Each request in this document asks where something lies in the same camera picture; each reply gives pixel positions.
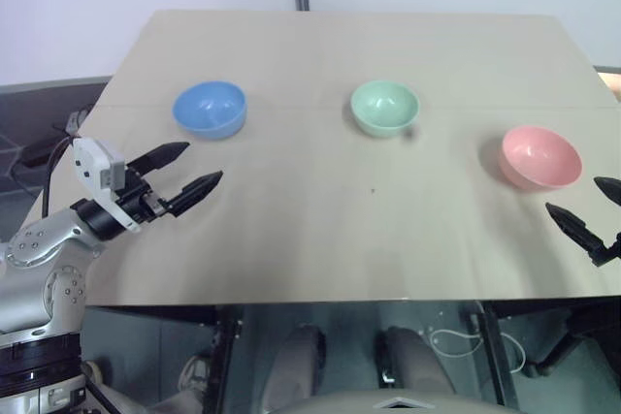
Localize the white cable loop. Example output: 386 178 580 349
428 328 528 375

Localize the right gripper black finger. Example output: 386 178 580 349
544 202 613 269
593 176 621 207

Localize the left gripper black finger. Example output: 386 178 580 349
127 141 191 178
169 170 225 218

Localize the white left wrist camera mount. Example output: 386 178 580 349
72 137 143 234

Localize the grey robot torso front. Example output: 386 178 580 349
290 386 492 414

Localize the grey power adapter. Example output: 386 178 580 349
66 110 90 137

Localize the pink red bowl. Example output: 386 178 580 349
500 125 583 193

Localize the black angled floor strut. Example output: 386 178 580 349
525 305 621 379

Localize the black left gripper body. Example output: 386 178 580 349
114 167 175 224

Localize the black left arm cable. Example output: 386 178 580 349
41 134 80 219

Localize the green bowl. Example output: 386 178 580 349
349 79 421 140

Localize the white sneaker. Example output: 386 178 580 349
82 360 105 387
176 354 212 394

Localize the blue bowl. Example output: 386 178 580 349
172 80 249 142

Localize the dark grey rounded robot leg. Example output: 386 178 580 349
261 325 328 410
375 325 458 397

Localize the black table leg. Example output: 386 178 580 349
472 301 521 408
200 305 245 414

